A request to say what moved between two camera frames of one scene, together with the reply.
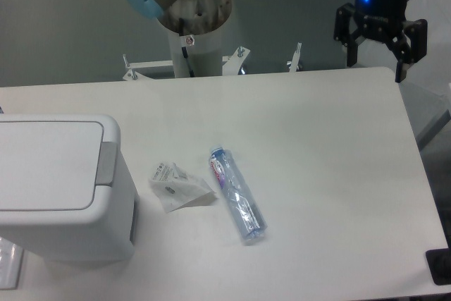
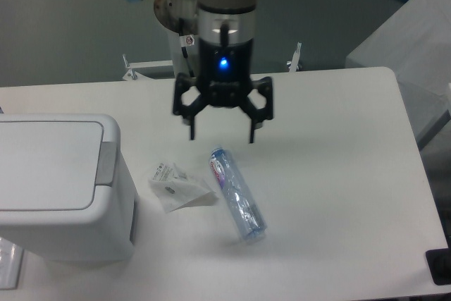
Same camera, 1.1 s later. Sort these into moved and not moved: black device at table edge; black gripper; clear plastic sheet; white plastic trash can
Moved: black gripper
Not moved: white plastic trash can; clear plastic sheet; black device at table edge
